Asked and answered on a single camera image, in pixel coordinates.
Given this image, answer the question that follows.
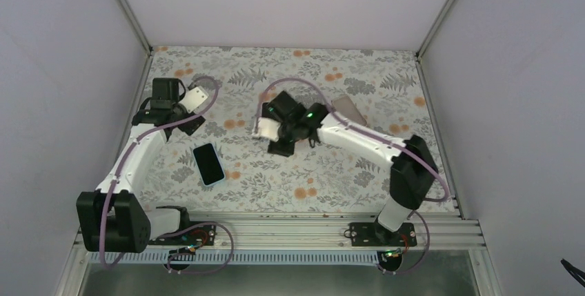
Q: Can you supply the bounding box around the blue-cased black phone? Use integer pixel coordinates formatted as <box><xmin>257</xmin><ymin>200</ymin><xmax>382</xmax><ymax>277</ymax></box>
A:
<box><xmin>192</xmin><ymin>143</ymin><xmax>226</xmax><ymax>187</ymax></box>

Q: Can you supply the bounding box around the beige phone case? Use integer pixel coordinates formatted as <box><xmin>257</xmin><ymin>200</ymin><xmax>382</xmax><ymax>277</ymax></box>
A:
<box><xmin>332</xmin><ymin>95</ymin><xmax>368</xmax><ymax>126</ymax></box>

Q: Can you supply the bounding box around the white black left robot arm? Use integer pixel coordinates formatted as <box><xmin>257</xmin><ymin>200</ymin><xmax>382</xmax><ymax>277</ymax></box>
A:
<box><xmin>76</xmin><ymin>78</ymin><xmax>216</xmax><ymax>253</ymax></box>

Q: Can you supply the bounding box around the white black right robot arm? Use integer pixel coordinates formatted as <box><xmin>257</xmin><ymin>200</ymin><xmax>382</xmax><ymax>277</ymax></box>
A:
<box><xmin>254</xmin><ymin>91</ymin><xmax>439</xmax><ymax>246</ymax></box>

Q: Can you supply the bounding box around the floral patterned table mat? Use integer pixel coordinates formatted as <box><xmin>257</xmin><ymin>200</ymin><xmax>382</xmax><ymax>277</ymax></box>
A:
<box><xmin>138</xmin><ymin>46</ymin><xmax>441</xmax><ymax>213</ymax></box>

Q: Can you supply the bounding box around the black object at edge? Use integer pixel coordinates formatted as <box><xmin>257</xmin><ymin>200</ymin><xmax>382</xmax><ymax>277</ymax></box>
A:
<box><xmin>560</xmin><ymin>259</ymin><xmax>585</xmax><ymax>287</ymax></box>

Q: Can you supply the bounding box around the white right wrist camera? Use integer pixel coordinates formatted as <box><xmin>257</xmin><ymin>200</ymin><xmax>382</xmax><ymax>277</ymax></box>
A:
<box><xmin>252</xmin><ymin>117</ymin><xmax>281</xmax><ymax>142</ymax></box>

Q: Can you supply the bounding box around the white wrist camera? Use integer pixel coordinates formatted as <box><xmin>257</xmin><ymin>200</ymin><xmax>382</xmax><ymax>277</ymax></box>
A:
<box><xmin>179</xmin><ymin>86</ymin><xmax>209</xmax><ymax>113</ymax></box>
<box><xmin>252</xmin><ymin>117</ymin><xmax>281</xmax><ymax>142</ymax></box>

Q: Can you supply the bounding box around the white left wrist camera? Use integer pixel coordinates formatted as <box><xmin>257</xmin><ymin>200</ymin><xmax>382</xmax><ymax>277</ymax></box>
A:
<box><xmin>179</xmin><ymin>86</ymin><xmax>209</xmax><ymax>113</ymax></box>

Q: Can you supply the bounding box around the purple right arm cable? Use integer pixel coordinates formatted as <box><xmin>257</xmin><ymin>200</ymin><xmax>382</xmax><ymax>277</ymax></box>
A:
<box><xmin>253</xmin><ymin>78</ymin><xmax>453</xmax><ymax>277</ymax></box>

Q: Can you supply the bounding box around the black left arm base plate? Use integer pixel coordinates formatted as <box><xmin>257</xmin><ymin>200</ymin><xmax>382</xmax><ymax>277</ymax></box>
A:
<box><xmin>148</xmin><ymin>221</ymin><xmax>217</xmax><ymax>248</ymax></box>

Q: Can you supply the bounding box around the aluminium rail frame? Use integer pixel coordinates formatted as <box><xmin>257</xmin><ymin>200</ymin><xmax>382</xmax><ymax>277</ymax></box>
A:
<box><xmin>57</xmin><ymin>213</ymin><xmax>501</xmax><ymax>295</ymax></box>

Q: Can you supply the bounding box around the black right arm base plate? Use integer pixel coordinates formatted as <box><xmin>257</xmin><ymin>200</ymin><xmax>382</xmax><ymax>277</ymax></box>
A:
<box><xmin>343</xmin><ymin>222</ymin><xmax>417</xmax><ymax>247</ymax></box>

